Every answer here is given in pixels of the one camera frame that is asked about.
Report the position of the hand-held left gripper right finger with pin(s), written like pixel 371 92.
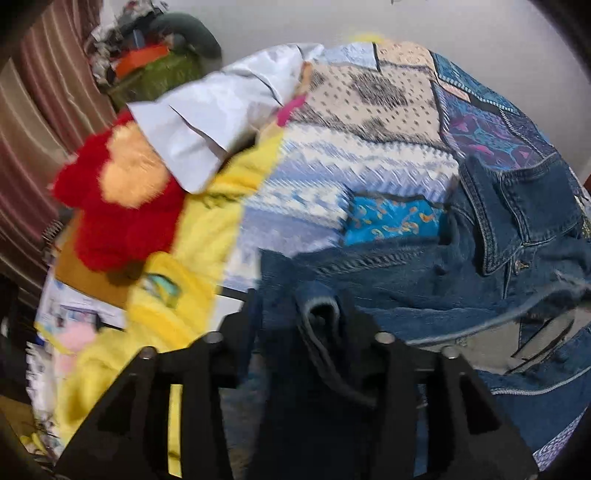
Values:
pixel 364 341

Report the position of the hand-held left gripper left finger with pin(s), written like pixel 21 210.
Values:
pixel 235 332

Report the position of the blue denim jacket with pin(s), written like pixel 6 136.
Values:
pixel 415 277

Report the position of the yellow blanket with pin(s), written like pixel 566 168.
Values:
pixel 203 221

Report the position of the pink plush item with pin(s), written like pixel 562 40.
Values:
pixel 76 337

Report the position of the red plush toy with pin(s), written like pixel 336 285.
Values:
pixel 115 221

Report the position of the pale blue shirt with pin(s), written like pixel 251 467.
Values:
pixel 207 120

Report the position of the green storage box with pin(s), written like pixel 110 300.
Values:
pixel 157 78

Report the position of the striped brown curtain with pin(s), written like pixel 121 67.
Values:
pixel 37 138

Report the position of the orange box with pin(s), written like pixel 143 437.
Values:
pixel 138 57

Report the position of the grey pillow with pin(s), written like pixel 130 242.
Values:
pixel 198 32

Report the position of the pile of mixed clutter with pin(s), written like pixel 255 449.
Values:
pixel 106 41

